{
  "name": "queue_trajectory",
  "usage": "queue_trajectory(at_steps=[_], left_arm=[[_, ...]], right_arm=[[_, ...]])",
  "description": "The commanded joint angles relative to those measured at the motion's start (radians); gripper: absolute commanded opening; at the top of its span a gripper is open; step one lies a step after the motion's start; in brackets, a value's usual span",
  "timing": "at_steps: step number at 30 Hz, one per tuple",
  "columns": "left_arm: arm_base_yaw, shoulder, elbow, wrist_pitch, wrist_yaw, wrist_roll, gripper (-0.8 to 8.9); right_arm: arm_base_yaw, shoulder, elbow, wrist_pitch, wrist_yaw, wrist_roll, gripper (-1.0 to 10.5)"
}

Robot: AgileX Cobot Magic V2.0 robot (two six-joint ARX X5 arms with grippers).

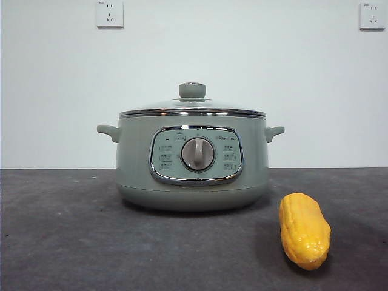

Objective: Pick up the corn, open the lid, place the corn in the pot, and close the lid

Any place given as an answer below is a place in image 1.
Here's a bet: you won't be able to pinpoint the white wall socket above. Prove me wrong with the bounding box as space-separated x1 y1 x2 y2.
358 2 387 31
96 0 125 30

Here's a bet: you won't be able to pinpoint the sage green electric cooking pot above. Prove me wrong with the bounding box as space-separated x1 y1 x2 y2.
96 115 286 213

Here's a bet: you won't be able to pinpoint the yellow corn cob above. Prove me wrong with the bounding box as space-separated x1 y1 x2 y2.
278 192 332 263

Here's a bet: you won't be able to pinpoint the glass lid with green knob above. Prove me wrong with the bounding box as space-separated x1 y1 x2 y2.
118 81 267 118

